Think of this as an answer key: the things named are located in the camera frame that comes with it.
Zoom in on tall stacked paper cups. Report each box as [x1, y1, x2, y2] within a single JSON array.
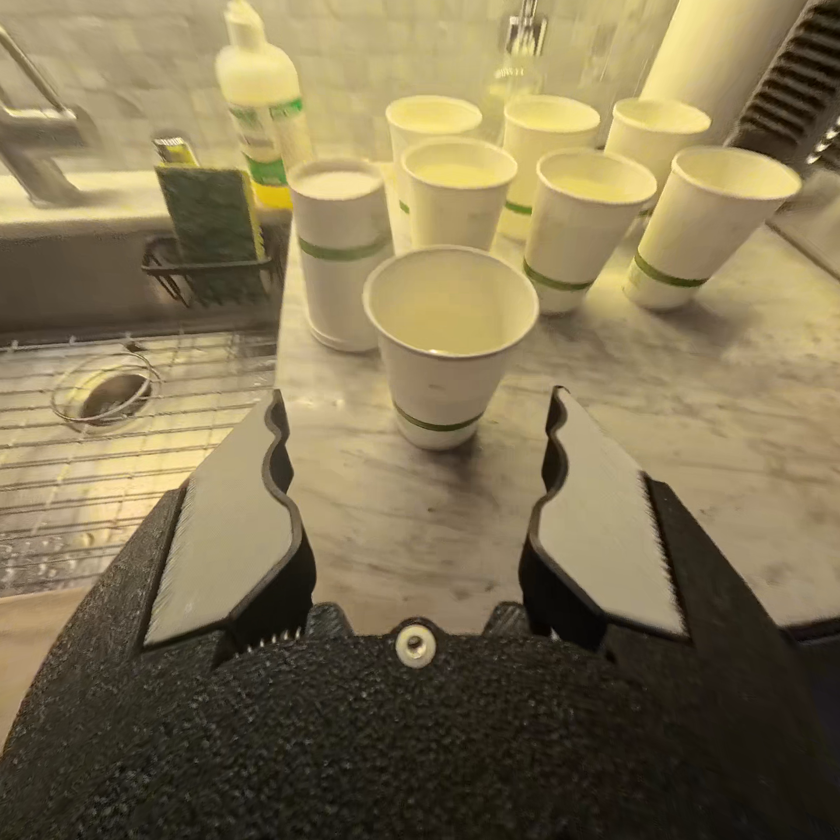
[[287, 157, 395, 353]]

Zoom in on wire sink grid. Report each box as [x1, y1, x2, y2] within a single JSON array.
[[0, 328, 278, 592]]

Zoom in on glass soap dispenser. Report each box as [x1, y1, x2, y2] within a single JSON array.
[[486, 0, 549, 132]]

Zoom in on single white paper cup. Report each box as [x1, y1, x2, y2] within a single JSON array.
[[363, 246, 540, 451]]

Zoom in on steel appliance with vents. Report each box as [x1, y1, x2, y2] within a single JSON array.
[[722, 0, 840, 283]]

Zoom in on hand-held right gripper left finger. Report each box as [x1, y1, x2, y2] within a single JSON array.
[[141, 388, 317, 665]]

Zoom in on green yellow sponge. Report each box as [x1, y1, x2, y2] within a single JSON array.
[[154, 164, 266, 309]]

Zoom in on paper towel roll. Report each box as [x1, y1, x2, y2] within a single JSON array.
[[640, 0, 811, 126]]

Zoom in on yellow dish brush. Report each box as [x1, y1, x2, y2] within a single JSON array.
[[152, 136, 201, 168]]

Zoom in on black wire sponge holder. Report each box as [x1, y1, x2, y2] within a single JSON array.
[[141, 233, 277, 309]]

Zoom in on group of white paper cups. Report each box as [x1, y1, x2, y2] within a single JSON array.
[[386, 95, 803, 316]]

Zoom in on marble desk countertop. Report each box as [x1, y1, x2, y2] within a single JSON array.
[[276, 157, 840, 637]]

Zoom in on steel faucet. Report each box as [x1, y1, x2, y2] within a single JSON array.
[[0, 26, 99, 207]]

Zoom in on dish soap bottle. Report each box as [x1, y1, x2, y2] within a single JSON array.
[[215, 0, 315, 211]]

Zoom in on sink drain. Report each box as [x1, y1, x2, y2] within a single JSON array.
[[52, 354, 161, 434]]

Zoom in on steel sink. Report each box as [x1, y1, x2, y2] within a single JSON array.
[[0, 171, 290, 598]]

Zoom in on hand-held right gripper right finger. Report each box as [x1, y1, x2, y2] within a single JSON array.
[[518, 386, 690, 651]]

